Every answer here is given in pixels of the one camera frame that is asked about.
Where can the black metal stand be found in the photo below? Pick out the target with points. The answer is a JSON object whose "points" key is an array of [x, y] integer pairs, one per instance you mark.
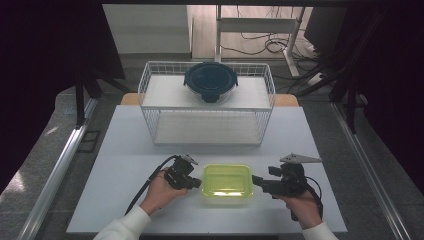
{"points": [[80, 100], [351, 100]]}

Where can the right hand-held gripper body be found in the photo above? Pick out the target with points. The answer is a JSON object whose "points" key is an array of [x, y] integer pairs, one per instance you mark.
{"points": [[291, 181]]}

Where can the dark blue round lidded container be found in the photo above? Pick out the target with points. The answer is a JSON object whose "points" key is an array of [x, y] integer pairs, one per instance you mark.
{"points": [[210, 78]]}

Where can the white metal desk frame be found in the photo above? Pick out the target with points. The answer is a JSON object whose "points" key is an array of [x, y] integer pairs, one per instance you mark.
{"points": [[256, 25]]}

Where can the wooden table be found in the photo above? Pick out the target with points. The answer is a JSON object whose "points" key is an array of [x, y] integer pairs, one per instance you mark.
{"points": [[130, 99]]}

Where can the yellow-green plastic tray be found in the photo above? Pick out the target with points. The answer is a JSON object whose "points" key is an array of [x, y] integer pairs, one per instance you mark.
{"points": [[226, 181]]}

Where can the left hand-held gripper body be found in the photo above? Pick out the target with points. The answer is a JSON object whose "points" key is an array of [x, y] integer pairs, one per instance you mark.
{"points": [[178, 173]]}

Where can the person's left hand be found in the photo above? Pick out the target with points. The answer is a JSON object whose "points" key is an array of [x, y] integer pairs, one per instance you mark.
{"points": [[160, 193]]}

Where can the dark curtain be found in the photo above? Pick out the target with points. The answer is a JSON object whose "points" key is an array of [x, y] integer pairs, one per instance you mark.
{"points": [[396, 83]]}

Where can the person's right hand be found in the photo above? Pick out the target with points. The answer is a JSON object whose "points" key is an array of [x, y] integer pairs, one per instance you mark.
{"points": [[305, 208]]}

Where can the white cabinet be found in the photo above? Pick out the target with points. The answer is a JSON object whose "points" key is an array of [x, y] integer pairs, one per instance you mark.
{"points": [[150, 30]]}

